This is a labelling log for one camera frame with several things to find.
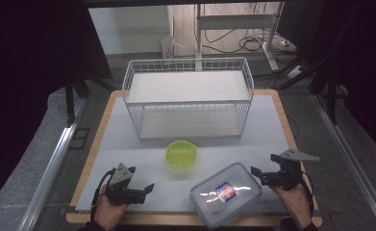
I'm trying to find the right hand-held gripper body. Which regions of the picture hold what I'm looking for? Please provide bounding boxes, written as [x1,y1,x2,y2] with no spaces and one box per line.
[261,148,320,191]

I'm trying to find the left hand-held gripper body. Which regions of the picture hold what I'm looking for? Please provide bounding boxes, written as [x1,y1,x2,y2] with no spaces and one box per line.
[103,162,146,206]

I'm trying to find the clear plastic food container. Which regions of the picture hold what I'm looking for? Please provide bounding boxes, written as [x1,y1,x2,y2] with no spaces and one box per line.
[188,162,263,230]

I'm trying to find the green plastic bowl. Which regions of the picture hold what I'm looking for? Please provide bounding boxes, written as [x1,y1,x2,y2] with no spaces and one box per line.
[165,140,199,169]

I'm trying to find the white wire rack shelf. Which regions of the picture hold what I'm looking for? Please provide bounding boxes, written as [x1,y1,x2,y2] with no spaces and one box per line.
[121,57,255,141]

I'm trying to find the person's left hand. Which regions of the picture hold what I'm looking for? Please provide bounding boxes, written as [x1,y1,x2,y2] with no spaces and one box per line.
[93,184,131,231]

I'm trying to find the person's right hand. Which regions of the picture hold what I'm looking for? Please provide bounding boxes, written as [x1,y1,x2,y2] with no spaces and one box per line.
[270,182,313,229]

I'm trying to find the grey table mat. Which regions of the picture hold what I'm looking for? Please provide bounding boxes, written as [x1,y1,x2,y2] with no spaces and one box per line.
[74,94,312,215]

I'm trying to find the black metal stand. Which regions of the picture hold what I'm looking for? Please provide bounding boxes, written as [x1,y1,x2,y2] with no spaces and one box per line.
[64,72,113,127]
[310,61,349,125]

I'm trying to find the white power strip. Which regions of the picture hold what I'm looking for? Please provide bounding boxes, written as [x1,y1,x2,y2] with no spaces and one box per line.
[286,64,306,80]

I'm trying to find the black curtain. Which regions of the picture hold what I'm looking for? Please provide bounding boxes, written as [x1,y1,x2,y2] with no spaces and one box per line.
[276,0,376,162]
[0,0,113,213]

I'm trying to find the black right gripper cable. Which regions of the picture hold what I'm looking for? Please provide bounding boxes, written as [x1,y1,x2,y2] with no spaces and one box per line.
[300,170,315,219]

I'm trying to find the aluminium rail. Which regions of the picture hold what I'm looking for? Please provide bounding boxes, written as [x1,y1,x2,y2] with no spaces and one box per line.
[313,94,376,226]
[16,95,88,231]

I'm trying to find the black floor cables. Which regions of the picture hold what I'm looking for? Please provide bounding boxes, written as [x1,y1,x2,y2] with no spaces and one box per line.
[203,28,298,56]

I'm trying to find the white desk frame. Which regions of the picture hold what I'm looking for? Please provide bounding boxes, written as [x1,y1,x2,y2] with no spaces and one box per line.
[194,3,282,72]

